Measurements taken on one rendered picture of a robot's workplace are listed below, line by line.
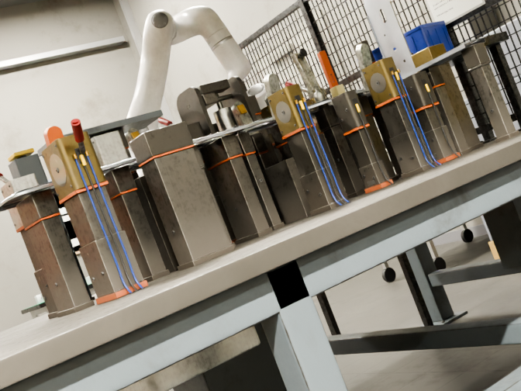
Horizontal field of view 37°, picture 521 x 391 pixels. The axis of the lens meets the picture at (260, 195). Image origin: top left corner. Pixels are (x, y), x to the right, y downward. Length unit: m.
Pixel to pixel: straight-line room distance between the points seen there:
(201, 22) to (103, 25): 7.04
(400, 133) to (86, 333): 1.34
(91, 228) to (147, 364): 0.48
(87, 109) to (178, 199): 7.56
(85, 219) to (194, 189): 0.29
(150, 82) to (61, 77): 6.67
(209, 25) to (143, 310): 1.68
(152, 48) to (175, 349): 1.61
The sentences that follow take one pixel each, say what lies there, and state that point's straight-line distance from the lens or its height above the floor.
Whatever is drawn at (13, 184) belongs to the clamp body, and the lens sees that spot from 2.02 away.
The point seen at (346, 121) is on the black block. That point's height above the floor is 0.91.
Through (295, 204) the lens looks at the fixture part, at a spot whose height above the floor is 0.75.
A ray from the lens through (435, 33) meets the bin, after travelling 2.82.
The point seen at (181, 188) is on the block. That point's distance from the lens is 1.82.
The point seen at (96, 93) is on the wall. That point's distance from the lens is 9.44.
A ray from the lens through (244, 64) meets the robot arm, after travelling 2.76.
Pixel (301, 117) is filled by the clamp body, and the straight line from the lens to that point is 2.06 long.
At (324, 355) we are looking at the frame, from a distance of 1.44.
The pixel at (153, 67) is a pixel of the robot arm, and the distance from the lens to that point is 2.74.
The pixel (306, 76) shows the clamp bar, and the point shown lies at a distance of 2.61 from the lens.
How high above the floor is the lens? 0.76
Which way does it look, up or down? 1 degrees up
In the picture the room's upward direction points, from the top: 21 degrees counter-clockwise
